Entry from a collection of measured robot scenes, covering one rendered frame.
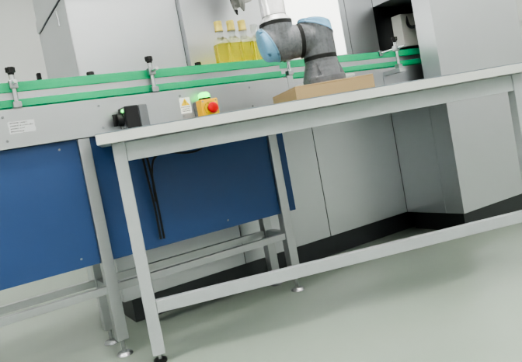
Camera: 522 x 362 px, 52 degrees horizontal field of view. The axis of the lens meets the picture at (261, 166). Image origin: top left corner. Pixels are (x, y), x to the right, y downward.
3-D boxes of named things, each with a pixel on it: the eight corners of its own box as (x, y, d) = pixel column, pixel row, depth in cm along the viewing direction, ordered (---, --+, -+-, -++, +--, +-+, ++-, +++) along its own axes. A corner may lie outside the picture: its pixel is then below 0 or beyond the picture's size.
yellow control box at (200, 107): (212, 120, 202) (209, 100, 201) (221, 116, 195) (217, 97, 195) (196, 122, 198) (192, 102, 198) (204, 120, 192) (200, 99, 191)
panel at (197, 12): (346, 57, 277) (335, -7, 275) (349, 57, 274) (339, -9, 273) (189, 74, 231) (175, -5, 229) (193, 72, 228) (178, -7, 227)
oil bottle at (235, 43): (244, 87, 230) (234, 38, 229) (250, 85, 225) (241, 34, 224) (232, 88, 227) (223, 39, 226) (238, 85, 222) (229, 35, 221)
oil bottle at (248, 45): (255, 85, 233) (245, 37, 232) (261, 83, 229) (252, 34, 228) (244, 87, 231) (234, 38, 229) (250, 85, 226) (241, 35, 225)
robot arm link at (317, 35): (342, 50, 181) (335, 10, 181) (304, 56, 179) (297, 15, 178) (330, 57, 193) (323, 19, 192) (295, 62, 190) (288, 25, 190)
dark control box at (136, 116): (144, 130, 187) (139, 106, 187) (151, 127, 181) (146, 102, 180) (121, 134, 183) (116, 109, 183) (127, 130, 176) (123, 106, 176)
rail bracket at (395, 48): (388, 87, 265) (381, 42, 264) (414, 81, 251) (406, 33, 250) (382, 88, 263) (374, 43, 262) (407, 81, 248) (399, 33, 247)
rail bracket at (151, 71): (158, 93, 193) (151, 57, 192) (166, 89, 187) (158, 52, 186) (148, 94, 191) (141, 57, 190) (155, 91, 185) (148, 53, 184)
